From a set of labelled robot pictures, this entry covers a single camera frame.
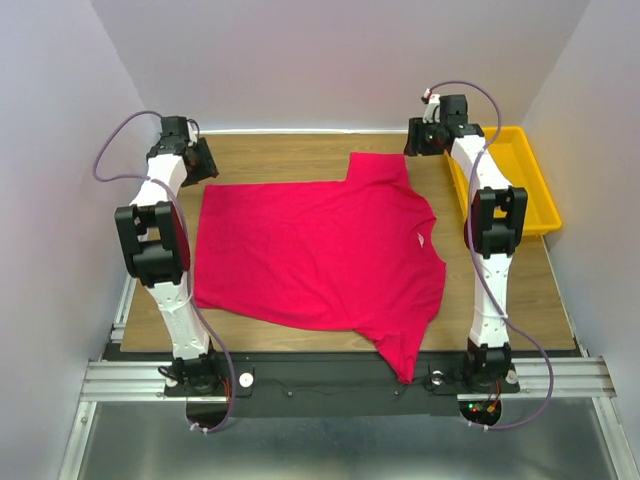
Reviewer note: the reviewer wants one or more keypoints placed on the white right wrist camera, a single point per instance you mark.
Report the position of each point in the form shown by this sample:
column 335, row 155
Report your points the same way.
column 432, row 104

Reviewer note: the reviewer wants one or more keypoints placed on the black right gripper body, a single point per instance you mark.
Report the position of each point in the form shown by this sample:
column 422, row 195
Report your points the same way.
column 430, row 139

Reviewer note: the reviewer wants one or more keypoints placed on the yellow plastic tray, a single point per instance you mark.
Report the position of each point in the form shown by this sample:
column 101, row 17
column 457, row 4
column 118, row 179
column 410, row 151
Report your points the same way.
column 515, row 159

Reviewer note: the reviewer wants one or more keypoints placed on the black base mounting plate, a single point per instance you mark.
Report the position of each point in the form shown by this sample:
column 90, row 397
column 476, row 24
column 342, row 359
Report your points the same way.
column 272, row 404

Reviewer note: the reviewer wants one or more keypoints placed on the pink red t shirt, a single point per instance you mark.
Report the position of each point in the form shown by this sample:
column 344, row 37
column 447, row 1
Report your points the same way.
column 351, row 255

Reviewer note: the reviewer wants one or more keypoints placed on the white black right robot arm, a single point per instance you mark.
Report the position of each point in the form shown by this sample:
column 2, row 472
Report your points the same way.
column 493, row 226

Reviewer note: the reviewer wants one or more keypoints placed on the aluminium frame rail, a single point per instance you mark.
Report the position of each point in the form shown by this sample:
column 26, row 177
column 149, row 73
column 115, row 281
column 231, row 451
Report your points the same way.
column 139, row 381

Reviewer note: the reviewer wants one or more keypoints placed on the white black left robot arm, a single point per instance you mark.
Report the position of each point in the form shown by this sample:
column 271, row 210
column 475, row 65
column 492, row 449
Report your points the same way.
column 155, row 247

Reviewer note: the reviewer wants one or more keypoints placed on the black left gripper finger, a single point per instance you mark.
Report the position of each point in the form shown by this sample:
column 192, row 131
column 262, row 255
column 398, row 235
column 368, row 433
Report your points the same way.
column 202, row 158
column 196, row 176

